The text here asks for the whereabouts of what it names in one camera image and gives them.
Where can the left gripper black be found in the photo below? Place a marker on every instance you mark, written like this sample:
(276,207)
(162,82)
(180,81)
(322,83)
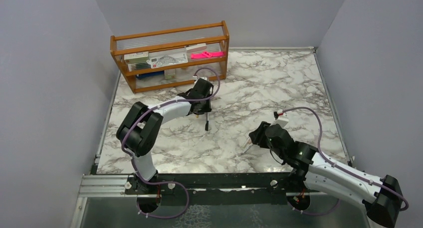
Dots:
(206,109)

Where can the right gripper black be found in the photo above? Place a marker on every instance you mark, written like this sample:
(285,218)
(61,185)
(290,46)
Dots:
(258,135)

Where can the white marker black tip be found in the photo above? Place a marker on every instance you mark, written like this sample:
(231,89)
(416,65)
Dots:
(207,121)

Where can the white pen green end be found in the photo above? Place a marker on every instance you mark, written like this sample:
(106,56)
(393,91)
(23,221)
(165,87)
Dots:
(245,150)

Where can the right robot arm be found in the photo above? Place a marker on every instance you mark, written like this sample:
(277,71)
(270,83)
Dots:
(378,197)

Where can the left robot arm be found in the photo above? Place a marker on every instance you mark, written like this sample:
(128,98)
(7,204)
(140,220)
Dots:
(139,130)

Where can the pink plastic item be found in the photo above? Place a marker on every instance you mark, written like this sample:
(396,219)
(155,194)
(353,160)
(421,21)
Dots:
(206,54)

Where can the small beige box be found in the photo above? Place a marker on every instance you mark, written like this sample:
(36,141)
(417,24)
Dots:
(170,74)

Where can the white ruler card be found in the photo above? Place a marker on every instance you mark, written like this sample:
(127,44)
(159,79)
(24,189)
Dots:
(167,60)

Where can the wooden shelf rack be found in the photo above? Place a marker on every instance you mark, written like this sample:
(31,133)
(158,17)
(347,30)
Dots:
(211,37)

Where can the blue box lower shelf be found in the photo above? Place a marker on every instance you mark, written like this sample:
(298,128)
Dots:
(151,74)

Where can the white green box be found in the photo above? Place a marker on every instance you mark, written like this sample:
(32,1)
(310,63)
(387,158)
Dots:
(139,57)

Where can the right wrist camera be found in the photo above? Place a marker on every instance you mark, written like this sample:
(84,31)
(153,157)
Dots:
(281,118)

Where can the black mounting rail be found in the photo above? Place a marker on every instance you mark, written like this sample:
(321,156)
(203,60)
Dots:
(215,189)

